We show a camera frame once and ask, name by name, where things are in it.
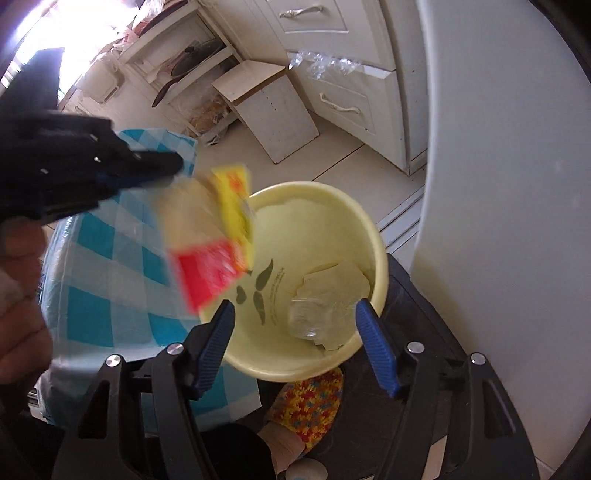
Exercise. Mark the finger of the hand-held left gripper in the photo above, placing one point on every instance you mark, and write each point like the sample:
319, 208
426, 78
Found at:
147, 167

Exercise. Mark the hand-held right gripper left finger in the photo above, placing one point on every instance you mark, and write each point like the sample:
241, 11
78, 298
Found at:
216, 350

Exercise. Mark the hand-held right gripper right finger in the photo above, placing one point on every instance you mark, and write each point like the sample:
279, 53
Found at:
376, 355

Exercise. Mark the pale yellow plastic bucket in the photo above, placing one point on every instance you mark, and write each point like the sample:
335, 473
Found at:
277, 286

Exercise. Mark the yellow and red snack wrapper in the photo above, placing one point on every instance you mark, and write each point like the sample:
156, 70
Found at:
217, 240

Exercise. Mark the person's left hand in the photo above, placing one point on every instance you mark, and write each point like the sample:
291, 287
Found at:
21, 318

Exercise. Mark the black chair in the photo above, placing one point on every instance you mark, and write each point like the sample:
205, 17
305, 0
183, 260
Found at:
415, 300

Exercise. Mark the crumpled clear plastic wrap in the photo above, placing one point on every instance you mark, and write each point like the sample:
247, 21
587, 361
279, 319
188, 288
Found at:
311, 318

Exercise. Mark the clear bag of food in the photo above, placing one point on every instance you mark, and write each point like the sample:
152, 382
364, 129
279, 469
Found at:
207, 117

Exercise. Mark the colourful crocheted slipper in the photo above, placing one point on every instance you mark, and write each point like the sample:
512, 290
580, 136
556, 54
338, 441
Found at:
309, 406

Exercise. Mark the crumpled beige paper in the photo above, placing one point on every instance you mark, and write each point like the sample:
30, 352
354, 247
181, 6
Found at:
334, 281

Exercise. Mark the white plastic container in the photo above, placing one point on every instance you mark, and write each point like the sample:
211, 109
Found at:
99, 79

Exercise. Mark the person's leg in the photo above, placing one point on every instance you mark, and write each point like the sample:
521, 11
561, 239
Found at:
281, 445

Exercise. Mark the dark pan with glass lid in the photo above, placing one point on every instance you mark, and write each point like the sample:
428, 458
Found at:
196, 57

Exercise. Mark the blue checked table cloth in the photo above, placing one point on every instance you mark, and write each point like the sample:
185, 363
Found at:
111, 286

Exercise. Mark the white shelf rack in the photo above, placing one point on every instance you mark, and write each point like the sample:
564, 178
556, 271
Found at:
184, 41

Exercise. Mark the white wooden stool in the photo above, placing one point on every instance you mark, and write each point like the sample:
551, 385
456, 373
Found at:
272, 110

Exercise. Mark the white round table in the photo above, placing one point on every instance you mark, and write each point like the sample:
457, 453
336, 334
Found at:
498, 194

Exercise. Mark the clear plastic bag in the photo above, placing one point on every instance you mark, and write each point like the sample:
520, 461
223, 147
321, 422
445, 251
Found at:
323, 62

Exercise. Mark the white drawer cabinet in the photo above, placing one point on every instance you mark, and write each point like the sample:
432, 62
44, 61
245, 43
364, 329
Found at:
369, 55

